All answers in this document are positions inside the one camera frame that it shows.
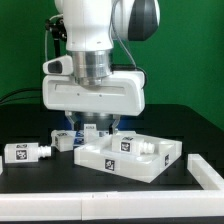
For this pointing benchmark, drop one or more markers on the white tag sheet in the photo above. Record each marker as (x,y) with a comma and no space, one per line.
(82,138)

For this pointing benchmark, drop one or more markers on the white L-shaped fence wall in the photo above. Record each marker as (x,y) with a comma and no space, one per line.
(208,201)

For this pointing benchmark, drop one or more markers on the black camera on stand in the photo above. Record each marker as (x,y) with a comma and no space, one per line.
(55,27)

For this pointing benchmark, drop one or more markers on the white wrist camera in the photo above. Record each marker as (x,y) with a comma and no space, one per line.
(59,66)

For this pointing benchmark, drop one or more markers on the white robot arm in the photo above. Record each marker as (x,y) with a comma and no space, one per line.
(85,80)

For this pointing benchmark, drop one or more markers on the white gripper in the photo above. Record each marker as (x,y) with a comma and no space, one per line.
(119,94)

